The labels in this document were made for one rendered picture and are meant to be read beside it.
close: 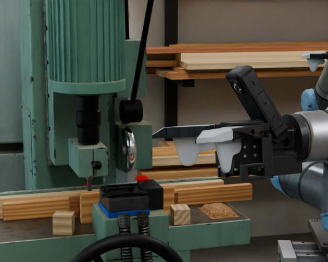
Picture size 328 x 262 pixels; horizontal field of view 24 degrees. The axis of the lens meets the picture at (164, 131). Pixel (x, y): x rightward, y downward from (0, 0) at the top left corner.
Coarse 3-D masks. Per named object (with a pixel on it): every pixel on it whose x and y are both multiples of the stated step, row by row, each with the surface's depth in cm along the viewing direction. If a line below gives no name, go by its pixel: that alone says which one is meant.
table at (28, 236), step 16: (192, 208) 186; (0, 224) 174; (16, 224) 174; (32, 224) 174; (48, 224) 174; (80, 224) 174; (192, 224) 174; (208, 224) 174; (224, 224) 175; (240, 224) 177; (0, 240) 162; (16, 240) 162; (32, 240) 163; (48, 240) 164; (64, 240) 165; (80, 240) 166; (176, 240) 173; (192, 240) 174; (208, 240) 175; (224, 240) 176; (240, 240) 177; (0, 256) 161; (16, 256) 162; (32, 256) 163; (48, 256) 164; (64, 256) 166
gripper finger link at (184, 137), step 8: (168, 128) 110; (176, 128) 110; (184, 128) 110; (192, 128) 110; (200, 128) 109; (208, 128) 109; (152, 136) 110; (160, 136) 110; (168, 136) 110; (176, 136) 110; (184, 136) 110; (192, 136) 110; (176, 144) 111; (184, 144) 111; (192, 144) 111; (200, 144) 111; (208, 144) 110; (184, 152) 111; (192, 152) 111; (184, 160) 111; (192, 160) 111
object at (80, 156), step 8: (72, 144) 181; (80, 144) 179; (88, 144) 179; (96, 144) 179; (72, 152) 181; (80, 152) 174; (88, 152) 175; (96, 152) 175; (104, 152) 176; (72, 160) 182; (80, 160) 175; (88, 160) 175; (96, 160) 176; (104, 160) 176; (72, 168) 183; (80, 168) 175; (88, 168) 176; (104, 168) 177; (80, 176) 175; (88, 176) 176; (96, 176) 177
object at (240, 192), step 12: (180, 192) 188; (192, 192) 189; (204, 192) 190; (216, 192) 191; (228, 192) 192; (240, 192) 192; (12, 204) 176; (24, 204) 177; (36, 204) 178; (48, 204) 178; (60, 204) 179; (192, 204) 189; (12, 216) 176; (24, 216) 177; (36, 216) 178; (48, 216) 179
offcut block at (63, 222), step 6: (54, 216) 165; (60, 216) 165; (66, 216) 165; (72, 216) 166; (54, 222) 165; (60, 222) 165; (66, 222) 165; (72, 222) 166; (54, 228) 166; (60, 228) 166; (66, 228) 165; (72, 228) 166; (54, 234) 166; (60, 234) 166; (66, 234) 166
